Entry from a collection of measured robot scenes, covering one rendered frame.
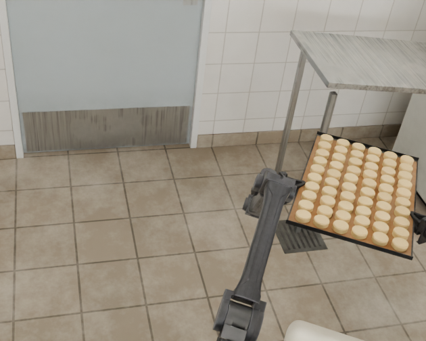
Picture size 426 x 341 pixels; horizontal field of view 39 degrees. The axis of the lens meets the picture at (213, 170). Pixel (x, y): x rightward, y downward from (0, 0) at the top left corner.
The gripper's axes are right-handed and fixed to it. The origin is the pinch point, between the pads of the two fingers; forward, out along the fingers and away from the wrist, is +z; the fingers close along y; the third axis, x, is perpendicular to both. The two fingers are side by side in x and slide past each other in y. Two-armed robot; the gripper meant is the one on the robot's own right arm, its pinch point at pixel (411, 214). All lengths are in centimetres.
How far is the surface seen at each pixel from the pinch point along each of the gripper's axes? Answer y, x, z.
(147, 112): -67, 19, 187
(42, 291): -98, 106, 98
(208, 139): -86, -19, 175
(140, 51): -26, 24, 187
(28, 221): -96, 101, 147
